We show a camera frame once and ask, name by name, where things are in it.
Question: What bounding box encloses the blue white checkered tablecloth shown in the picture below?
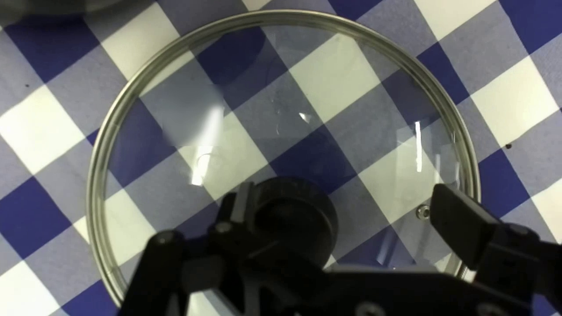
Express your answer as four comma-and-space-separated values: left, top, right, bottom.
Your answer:
0, 0, 562, 316

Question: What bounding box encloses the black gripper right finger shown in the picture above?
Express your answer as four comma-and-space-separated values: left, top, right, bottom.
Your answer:
428, 183, 562, 304

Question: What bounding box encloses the round glass table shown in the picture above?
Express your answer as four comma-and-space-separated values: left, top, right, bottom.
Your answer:
84, 8, 483, 310

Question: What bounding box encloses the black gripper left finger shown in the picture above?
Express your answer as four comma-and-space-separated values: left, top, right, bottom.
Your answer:
119, 182, 260, 316

